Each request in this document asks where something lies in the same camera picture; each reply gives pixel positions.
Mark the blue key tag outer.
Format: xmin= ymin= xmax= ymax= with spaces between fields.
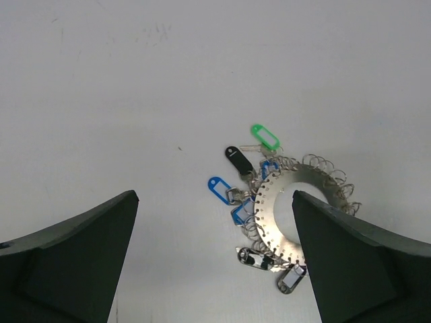
xmin=207 ymin=176 xmax=251 ymax=206

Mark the black tag key on ring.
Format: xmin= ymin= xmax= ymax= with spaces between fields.
xmin=225 ymin=146 xmax=255 ymax=181

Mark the grey clear key tag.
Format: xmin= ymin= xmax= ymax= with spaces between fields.
xmin=277 ymin=264 xmax=308 ymax=295

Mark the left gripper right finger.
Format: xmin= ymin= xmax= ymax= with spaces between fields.
xmin=292 ymin=190 xmax=430 ymax=322

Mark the metal disc keyring organizer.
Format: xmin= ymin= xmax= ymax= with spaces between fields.
xmin=244 ymin=154 xmax=362 ymax=270

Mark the blue key tag inner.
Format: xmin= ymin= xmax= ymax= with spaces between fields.
xmin=231 ymin=199 xmax=255 ymax=226

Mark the green tag key on ring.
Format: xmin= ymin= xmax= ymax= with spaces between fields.
xmin=240 ymin=123 xmax=280 ymax=157

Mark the black clear key tag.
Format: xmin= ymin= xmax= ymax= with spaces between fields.
xmin=236 ymin=247 xmax=274 ymax=271

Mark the small blue key tag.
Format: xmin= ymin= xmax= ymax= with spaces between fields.
xmin=260 ymin=159 xmax=279 ymax=180

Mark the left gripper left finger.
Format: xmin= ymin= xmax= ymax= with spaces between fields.
xmin=1 ymin=190 xmax=139 ymax=322

